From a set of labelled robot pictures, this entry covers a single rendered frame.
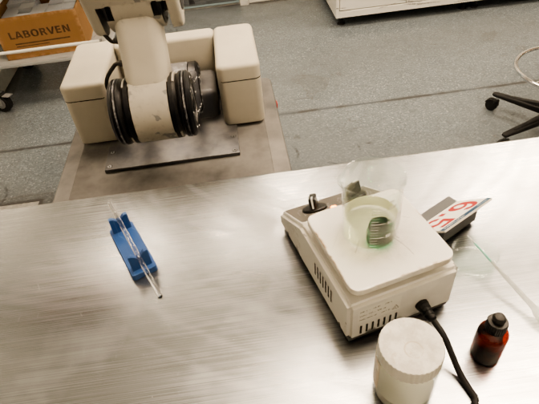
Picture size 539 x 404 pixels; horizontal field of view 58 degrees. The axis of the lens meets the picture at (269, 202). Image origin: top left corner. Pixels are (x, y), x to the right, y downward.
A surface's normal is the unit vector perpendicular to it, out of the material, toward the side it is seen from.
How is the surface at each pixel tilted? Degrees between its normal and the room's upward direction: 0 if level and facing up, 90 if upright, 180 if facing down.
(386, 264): 0
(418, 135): 0
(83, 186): 0
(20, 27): 91
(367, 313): 90
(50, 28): 91
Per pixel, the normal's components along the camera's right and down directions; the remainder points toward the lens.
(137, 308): -0.08, -0.73
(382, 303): 0.35, 0.62
